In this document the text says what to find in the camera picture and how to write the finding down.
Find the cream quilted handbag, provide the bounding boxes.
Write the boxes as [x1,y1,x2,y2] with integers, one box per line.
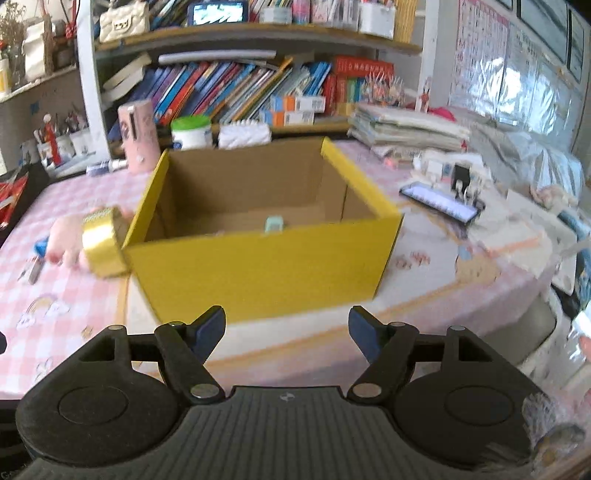
[99,2,151,44]

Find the tablet with lit screen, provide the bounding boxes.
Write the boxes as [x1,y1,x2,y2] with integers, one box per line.
[187,1,250,26]

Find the black charger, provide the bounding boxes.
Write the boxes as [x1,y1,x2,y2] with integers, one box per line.
[450,164,485,208]

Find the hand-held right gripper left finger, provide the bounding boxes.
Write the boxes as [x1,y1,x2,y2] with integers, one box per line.
[76,305,227,404]

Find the white storage container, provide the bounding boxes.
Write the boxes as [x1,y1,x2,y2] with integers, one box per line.
[359,2,397,40]

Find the pink cylindrical container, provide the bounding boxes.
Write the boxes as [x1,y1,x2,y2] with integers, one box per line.
[117,100,160,175]

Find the stack of papers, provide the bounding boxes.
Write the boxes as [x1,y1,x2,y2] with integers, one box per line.
[347,104,472,153]

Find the black smartphone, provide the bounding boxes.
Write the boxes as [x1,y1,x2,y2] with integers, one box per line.
[399,181,478,225]

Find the white quilted purse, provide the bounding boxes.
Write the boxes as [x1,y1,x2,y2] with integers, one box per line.
[218,122,271,149]

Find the red white figurine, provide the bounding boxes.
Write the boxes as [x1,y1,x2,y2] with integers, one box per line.
[44,115,63,167]

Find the colourful figurine ornament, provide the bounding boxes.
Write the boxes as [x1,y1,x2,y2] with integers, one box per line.
[362,76,404,104]

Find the yellow cardboard box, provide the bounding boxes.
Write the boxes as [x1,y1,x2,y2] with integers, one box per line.
[121,137,404,324]

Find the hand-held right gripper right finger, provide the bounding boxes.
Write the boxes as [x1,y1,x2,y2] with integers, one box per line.
[346,305,499,404]

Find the pink plush toy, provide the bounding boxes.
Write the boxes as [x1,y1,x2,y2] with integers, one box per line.
[47,207,137,271]

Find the white pen cups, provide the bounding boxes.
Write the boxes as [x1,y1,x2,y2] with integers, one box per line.
[34,113,93,167]

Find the wicker basket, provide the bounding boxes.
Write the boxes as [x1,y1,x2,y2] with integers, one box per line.
[394,0,419,44]

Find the red packets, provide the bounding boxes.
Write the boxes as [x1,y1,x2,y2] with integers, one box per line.
[0,175,28,227]

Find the blue white bottle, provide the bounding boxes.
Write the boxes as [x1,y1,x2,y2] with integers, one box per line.
[87,159,127,177]

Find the white jar green lid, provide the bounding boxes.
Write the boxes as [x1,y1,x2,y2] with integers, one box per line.
[171,115,214,151]

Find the wall poster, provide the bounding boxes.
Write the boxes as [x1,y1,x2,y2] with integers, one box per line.
[450,0,583,139]

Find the gold tape roll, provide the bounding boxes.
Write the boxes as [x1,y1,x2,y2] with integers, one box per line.
[81,209,132,278]

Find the row of colourful books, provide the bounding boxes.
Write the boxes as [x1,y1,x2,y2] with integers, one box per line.
[104,55,335,127]

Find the red boxed book set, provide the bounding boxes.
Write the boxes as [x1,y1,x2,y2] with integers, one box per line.
[333,56,395,104]

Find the orange blue white carton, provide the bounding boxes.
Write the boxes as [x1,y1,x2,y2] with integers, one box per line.
[259,110,315,127]
[270,95,326,112]

